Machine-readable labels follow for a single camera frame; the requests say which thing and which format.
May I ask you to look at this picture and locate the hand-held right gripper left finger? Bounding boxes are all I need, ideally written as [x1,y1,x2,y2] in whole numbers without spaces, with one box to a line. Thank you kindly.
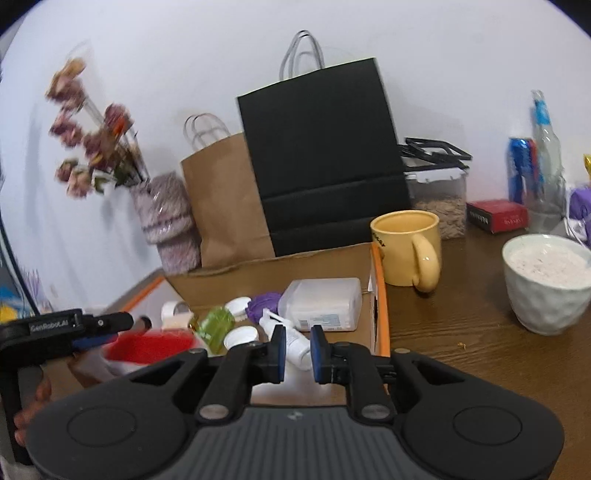
[122,324,286,423]

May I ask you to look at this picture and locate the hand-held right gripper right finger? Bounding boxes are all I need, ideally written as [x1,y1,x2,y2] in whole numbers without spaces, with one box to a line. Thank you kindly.
[311,325,467,424]

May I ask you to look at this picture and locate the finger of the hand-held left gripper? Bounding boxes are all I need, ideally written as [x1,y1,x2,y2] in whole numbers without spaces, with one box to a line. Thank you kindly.
[69,335,118,354]
[83,311,136,334]

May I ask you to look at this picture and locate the red round container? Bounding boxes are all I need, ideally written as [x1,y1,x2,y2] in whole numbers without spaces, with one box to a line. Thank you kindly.
[104,333,204,374]

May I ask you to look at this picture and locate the purple plastic lid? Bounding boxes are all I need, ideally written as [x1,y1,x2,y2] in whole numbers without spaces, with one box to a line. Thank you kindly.
[245,292,283,324]

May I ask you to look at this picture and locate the cardboard box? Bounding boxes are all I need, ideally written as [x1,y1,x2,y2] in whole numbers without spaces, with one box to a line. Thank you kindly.
[164,242,391,407]

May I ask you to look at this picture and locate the person's left hand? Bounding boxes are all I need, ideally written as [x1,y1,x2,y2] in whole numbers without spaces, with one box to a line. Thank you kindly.
[14,376,52,446]

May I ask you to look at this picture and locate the white spray bottle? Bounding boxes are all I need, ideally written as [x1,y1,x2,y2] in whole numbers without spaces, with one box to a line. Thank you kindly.
[259,310,312,370]

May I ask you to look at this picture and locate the blue and yellow bag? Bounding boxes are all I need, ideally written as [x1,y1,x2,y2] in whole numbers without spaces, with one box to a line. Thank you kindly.
[0,286,24,324]

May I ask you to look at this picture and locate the white bottle cap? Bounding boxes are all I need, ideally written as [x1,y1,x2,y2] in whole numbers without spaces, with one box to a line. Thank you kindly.
[225,298,252,320]
[224,325,259,349]

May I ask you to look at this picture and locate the white rectangular plastic bottle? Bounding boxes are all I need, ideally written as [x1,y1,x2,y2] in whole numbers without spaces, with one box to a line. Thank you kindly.
[277,278,363,332]

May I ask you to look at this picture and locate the small white jar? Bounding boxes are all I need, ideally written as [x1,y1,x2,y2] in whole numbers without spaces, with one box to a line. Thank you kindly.
[161,301,190,324]

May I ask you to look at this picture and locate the green bottle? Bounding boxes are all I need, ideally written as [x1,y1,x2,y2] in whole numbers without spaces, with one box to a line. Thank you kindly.
[196,308,236,356]

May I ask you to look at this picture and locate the speckled pink vase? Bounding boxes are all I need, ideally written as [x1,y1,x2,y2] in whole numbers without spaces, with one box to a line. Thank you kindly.
[130,171,202,274]

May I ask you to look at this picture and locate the yellow mug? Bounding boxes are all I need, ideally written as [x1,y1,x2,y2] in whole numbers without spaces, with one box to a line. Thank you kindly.
[369,210,443,293]

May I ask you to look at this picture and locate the brown paper bag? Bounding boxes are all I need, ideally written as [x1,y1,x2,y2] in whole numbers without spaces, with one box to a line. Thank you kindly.
[180,113,276,271]

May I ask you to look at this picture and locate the dried pink flowers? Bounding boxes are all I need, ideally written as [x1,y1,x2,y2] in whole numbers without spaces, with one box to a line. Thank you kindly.
[46,58,148,199]

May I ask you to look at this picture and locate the clear container with black lid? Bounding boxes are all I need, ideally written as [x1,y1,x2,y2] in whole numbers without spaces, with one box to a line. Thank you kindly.
[398,137,472,241]

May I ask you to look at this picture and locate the black paper bag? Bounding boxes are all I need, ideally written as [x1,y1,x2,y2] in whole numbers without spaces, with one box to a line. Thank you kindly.
[237,30,411,258]

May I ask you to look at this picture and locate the red box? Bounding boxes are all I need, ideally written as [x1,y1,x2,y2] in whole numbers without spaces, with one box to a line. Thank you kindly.
[466,199,528,234]

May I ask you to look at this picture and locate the white bowl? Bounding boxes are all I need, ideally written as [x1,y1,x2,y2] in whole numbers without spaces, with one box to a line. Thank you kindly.
[502,234,591,335]

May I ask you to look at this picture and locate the blue drink can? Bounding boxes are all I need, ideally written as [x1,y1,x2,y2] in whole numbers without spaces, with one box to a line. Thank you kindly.
[508,137,539,205]

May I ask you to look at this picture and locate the purple pouch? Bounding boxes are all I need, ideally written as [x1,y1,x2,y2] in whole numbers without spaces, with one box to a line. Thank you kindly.
[568,185,591,222]

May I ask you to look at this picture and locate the clear glass bottle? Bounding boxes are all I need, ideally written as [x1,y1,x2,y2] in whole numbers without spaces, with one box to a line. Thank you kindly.
[531,90,566,185]

